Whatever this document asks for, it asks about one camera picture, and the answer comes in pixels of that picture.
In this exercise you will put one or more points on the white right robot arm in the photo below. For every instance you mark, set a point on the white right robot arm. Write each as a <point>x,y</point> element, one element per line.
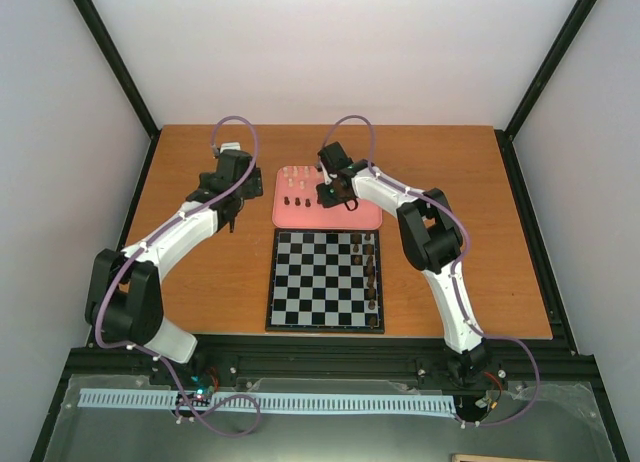
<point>432,239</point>

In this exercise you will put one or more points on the black aluminium frame rail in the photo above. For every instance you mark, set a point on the black aluminium frame rail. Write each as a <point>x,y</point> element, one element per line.
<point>418,363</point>

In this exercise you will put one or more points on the black and white chessboard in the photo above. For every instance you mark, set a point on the black and white chessboard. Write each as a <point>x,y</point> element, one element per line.
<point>315,286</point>

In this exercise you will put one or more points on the pink plastic tray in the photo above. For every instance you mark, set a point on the pink plastic tray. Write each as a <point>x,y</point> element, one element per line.
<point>367,216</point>

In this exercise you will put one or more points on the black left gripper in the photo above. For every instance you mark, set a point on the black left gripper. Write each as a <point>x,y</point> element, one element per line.
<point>254,186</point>

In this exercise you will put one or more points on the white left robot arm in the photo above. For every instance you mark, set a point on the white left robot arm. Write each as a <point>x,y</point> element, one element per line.
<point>125,304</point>

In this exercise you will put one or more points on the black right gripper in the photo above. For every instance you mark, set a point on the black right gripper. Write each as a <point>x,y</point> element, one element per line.
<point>326,201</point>

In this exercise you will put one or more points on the light blue cable duct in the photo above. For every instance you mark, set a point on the light blue cable duct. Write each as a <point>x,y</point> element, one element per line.
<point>270,403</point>

